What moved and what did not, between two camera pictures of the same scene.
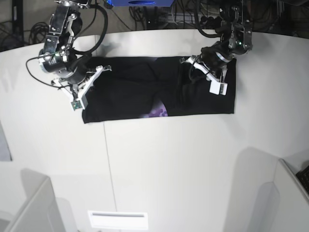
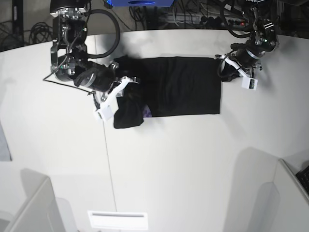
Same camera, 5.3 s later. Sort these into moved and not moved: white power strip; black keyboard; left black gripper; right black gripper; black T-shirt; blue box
Moved: black T-shirt; left black gripper; right black gripper
Not moved: black keyboard; white power strip; blue box
